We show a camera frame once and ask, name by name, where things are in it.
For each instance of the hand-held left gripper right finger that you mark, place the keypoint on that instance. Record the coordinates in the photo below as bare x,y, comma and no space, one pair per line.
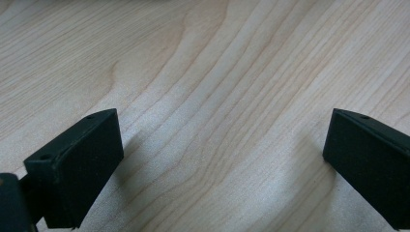
370,167

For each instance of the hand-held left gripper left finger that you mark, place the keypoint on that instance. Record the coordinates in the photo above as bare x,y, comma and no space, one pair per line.
80,167

